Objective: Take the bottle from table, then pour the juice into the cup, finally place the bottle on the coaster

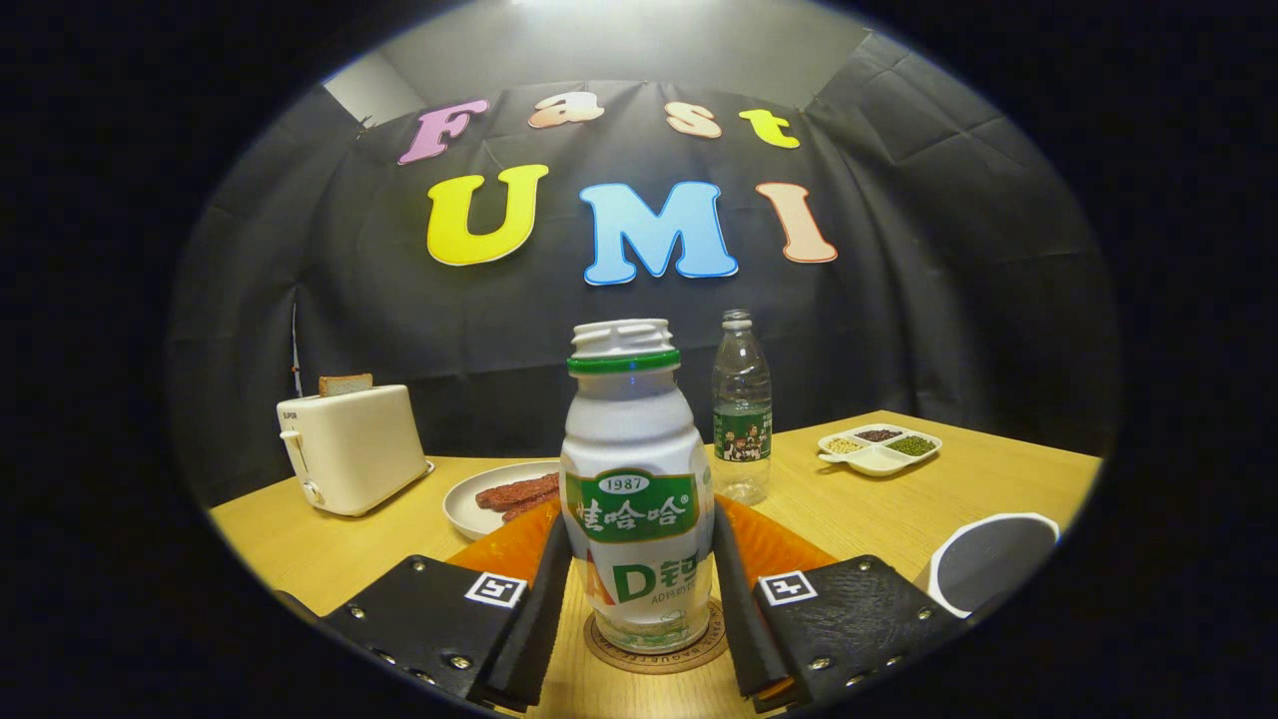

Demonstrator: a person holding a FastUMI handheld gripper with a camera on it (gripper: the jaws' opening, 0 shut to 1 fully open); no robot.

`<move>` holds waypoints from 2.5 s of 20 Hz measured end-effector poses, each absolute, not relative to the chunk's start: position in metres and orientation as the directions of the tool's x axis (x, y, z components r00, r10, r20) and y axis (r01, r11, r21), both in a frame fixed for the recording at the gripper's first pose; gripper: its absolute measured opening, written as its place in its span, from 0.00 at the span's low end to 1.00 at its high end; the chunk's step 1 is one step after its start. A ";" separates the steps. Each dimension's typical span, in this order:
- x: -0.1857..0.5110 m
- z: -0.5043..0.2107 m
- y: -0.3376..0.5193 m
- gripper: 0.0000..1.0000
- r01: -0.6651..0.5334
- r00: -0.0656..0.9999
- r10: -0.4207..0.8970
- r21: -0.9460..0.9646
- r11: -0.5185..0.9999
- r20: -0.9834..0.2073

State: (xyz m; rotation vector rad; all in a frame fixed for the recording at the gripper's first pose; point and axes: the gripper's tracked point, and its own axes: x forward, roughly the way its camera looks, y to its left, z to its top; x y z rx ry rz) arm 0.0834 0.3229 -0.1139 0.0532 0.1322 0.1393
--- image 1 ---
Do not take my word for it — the black backdrop cloth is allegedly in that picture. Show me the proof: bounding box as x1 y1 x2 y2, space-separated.
165 30 1119 510

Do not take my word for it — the clear plastic water bottle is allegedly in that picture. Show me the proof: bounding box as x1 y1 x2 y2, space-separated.
711 309 774 507

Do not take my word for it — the white toaster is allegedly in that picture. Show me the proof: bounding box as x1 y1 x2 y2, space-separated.
277 384 435 518

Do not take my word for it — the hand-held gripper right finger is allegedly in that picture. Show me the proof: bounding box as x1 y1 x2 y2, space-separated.
711 495 1009 715

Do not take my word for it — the white cup with wooden handle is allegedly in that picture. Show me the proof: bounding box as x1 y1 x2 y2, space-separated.
914 512 1061 620

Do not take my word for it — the white divided snack dish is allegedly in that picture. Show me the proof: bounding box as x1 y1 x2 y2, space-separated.
817 424 944 478

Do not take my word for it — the white juice bottle green label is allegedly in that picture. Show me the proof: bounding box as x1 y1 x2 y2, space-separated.
559 319 718 655

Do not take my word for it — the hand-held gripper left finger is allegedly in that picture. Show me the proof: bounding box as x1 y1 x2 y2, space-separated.
275 497 572 715

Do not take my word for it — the round cork coaster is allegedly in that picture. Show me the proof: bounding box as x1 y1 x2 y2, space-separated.
583 599 730 676

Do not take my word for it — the round white plate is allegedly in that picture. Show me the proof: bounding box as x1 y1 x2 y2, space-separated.
442 460 562 541

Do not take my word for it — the wooden table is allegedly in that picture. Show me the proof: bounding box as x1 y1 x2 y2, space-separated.
208 409 1104 719

